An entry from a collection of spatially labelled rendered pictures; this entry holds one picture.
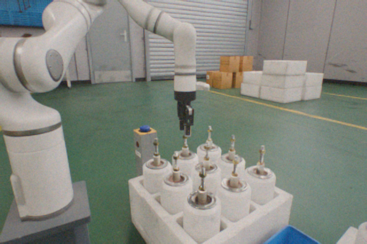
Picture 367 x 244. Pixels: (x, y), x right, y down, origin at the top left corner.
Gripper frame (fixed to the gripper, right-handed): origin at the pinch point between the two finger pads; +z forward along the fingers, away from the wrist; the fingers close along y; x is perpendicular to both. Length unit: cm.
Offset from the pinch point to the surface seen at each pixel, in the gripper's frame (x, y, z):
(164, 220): -11.8, 23.1, 17.2
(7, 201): -72, -26, 35
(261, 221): 14.7, 28.0, 19.1
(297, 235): 25.8, 30.1, 24.5
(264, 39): 396, -550, -75
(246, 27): 334, -553, -105
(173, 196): -8.5, 19.7, 12.6
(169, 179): -8.7, 15.2, 9.8
